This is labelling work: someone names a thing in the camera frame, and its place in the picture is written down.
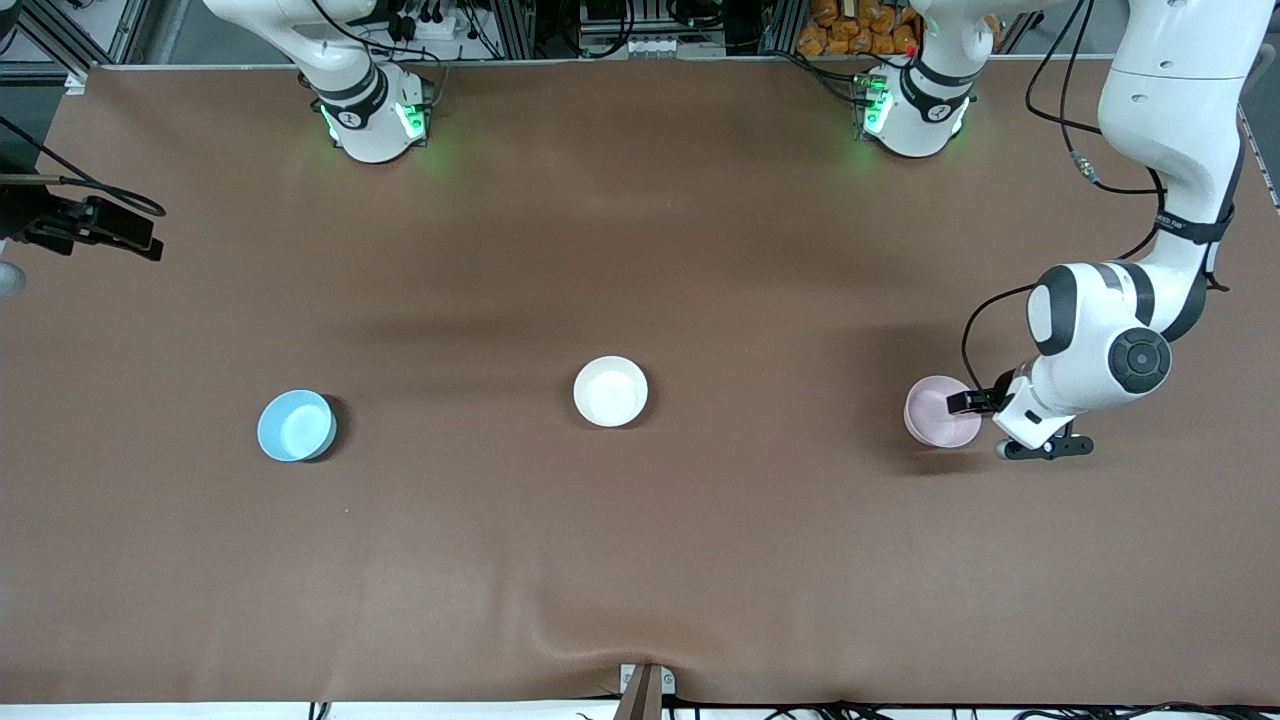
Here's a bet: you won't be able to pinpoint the pink bowl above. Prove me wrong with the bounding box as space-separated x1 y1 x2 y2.
903 375 983 449

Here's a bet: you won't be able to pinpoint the blue bowl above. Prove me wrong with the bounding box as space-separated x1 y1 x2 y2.
257 389 338 463

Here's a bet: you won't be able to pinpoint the white bowl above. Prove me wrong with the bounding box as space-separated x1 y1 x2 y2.
573 355 649 429

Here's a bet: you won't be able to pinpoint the brown table cloth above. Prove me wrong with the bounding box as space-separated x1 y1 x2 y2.
0 55 1280 706

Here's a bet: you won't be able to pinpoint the white power strip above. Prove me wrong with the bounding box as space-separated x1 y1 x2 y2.
385 5 463 43

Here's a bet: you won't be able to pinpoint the orange snack packs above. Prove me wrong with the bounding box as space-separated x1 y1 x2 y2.
797 0 919 58

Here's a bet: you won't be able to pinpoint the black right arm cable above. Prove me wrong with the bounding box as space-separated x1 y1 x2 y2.
0 115 167 219

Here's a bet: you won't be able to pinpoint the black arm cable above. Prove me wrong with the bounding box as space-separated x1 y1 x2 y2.
961 0 1233 401
0 115 167 219

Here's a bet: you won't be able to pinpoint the aluminium frame corner beam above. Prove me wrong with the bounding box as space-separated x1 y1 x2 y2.
0 0 151 93

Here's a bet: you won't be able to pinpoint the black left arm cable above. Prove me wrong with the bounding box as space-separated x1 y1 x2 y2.
961 0 1233 401

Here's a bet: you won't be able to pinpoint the aluminium frame post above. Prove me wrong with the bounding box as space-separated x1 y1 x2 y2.
760 0 806 56
488 0 536 61

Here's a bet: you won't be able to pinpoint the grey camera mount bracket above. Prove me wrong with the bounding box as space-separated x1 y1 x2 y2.
615 662 677 720

